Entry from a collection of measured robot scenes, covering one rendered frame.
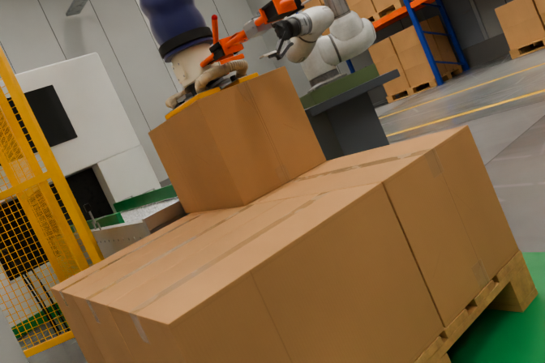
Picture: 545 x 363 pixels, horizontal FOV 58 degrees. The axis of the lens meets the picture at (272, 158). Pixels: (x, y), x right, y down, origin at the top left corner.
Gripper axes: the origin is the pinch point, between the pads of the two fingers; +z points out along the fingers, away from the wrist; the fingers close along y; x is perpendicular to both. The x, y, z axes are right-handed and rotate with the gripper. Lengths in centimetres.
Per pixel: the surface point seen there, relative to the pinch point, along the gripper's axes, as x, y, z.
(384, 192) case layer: -67, 55, 35
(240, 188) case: -2, 47, 34
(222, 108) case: -2.7, 19.4, 27.8
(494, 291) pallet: -68, 96, 13
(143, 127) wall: 959, -57, -331
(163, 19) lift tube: 19.4, -22.0, 22.0
